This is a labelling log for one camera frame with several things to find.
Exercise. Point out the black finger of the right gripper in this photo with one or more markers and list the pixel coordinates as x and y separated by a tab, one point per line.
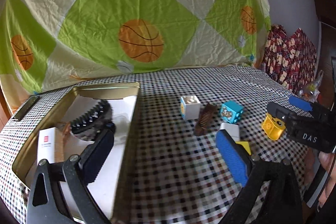
279	114

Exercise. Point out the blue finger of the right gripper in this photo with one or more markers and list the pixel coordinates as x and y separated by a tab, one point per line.
300	103

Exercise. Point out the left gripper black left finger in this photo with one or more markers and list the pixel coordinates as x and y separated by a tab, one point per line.
47	203

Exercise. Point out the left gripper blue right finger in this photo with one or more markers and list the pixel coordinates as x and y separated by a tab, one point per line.
282	203

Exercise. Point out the yellow cartoon face block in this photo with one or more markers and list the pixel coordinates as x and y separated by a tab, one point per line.
273	127

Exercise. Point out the small yellow block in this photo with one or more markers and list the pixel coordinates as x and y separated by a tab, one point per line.
245	145

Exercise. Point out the small white box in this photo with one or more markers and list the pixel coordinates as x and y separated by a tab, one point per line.
232	129

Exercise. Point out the white red-logo carton box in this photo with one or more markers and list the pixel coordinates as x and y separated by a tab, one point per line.
50	145

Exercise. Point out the brown wooden comb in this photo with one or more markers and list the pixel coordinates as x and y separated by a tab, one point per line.
204	120

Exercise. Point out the copper brown small box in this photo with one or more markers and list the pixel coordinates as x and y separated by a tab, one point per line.
66	132

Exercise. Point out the black hair brush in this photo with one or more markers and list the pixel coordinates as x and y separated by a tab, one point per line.
90	125

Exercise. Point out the clear plastic bag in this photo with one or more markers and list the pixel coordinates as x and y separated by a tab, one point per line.
310	91

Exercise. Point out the red bear pattern cloth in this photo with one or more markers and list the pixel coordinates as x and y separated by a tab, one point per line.
289	60

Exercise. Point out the blue bear toy block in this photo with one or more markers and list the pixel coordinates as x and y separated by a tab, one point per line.
231	112

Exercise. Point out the white toy block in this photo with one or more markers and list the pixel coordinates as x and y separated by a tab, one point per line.
190	107

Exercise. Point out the checkered tablecloth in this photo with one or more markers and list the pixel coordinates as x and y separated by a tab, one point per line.
158	170

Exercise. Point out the black phone on table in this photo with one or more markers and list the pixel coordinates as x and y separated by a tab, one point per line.
20	114

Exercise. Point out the gold metal tin box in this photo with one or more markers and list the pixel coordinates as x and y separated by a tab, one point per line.
78	145

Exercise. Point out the sports pattern bed sheet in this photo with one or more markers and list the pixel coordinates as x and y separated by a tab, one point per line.
50	44

